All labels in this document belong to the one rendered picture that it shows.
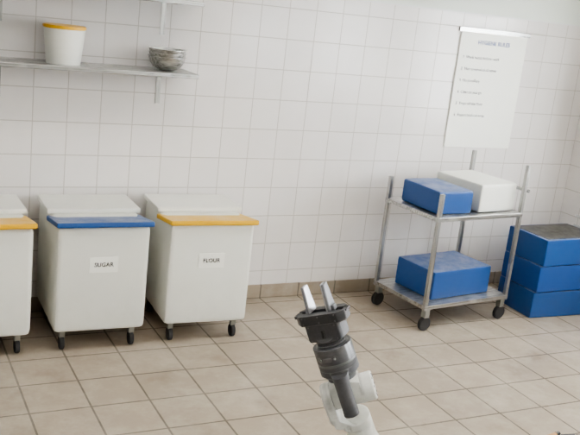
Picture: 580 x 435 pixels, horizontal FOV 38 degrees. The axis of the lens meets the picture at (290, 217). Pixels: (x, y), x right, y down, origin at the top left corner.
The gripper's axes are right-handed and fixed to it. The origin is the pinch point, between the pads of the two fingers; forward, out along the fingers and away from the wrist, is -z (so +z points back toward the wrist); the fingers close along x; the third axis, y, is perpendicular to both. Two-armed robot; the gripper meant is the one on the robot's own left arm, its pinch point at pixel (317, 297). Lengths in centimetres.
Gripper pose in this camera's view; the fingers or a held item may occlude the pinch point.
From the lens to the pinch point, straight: 187.3
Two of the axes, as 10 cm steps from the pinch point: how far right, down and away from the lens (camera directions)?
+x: 8.6, -1.7, -4.8
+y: -4.1, 3.1, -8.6
